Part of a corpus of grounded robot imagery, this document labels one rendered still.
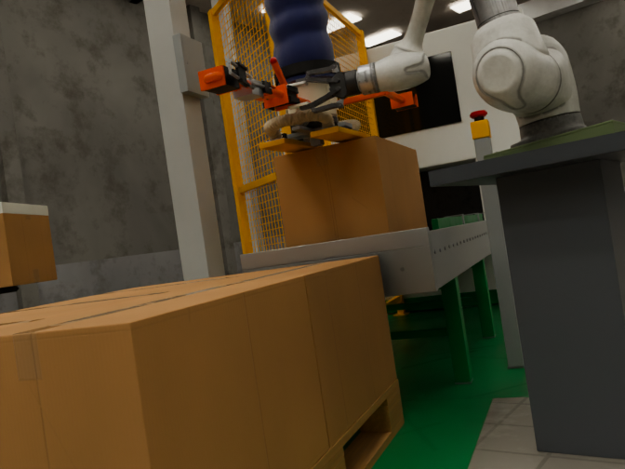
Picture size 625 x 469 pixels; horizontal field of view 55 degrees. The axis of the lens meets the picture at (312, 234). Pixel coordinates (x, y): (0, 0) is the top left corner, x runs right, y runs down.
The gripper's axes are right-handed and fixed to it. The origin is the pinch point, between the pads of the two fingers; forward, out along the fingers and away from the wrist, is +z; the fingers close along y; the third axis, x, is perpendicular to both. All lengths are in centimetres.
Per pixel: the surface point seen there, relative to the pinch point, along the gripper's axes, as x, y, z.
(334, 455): -48, 95, -10
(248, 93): -26.9, 3.5, 5.5
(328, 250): 19, 50, 3
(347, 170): 25.7, 23.2, -6.8
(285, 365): -65, 70, -8
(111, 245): 838, -7, 672
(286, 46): 12.3, -19.9, 4.4
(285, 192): 28.6, 26.5, 18.3
